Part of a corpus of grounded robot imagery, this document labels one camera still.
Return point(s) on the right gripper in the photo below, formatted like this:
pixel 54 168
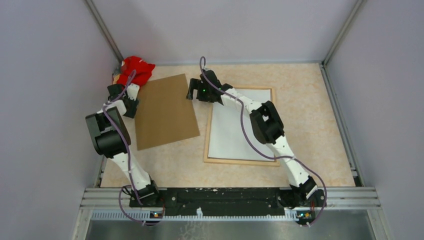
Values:
pixel 196 85

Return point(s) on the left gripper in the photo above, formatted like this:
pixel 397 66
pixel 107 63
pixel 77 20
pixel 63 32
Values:
pixel 131 113

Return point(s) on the brown backing board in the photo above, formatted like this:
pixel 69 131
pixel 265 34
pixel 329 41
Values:
pixel 164 115

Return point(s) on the printed photo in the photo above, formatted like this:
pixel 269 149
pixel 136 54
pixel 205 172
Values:
pixel 232 132

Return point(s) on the wooden picture frame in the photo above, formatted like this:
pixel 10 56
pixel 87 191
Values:
pixel 238 162

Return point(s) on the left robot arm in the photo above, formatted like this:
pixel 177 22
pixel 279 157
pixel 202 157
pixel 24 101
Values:
pixel 110 138

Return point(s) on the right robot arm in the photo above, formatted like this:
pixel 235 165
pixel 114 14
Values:
pixel 268 129

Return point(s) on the red cloth doll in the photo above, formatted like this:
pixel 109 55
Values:
pixel 133 66

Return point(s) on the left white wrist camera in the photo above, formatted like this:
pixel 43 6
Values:
pixel 132 91

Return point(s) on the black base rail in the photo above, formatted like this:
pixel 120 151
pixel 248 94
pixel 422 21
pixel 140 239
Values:
pixel 228 202

